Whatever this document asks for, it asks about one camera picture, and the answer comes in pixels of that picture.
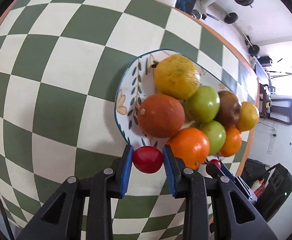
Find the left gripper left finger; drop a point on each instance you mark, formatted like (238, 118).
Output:
(109, 183)

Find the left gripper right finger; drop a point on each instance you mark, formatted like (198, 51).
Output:
(185, 182)

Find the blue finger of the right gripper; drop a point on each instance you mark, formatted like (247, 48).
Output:
(246, 190)
(214, 171)

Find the small red tomato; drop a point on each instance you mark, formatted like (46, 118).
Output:
(216, 162)
(147, 159)

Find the bright orange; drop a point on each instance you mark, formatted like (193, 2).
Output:
(191, 145)

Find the dark orange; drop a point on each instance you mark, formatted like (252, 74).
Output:
(160, 116)

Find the yellow orange large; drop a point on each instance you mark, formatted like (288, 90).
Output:
(176, 76)

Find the small orange fruit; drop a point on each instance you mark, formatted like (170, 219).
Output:
(232, 142)

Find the green apple lower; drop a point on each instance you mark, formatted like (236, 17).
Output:
(216, 135)

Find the green apple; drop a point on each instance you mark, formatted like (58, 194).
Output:
(203, 105)
(216, 135)

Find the red apple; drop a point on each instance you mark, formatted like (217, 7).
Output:
(229, 110)

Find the yellow orange on plate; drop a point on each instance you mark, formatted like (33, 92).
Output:
(249, 117)

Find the green apple upper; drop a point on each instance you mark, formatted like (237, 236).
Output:
(203, 105)

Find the dark wooden chair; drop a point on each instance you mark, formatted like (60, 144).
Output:
(278, 110)

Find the floral ceramic plate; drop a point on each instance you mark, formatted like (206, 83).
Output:
(137, 83)

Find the checkered green white tablecloth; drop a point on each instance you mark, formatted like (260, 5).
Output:
(60, 65)

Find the barbell with black weights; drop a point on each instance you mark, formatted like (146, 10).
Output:
(232, 18)

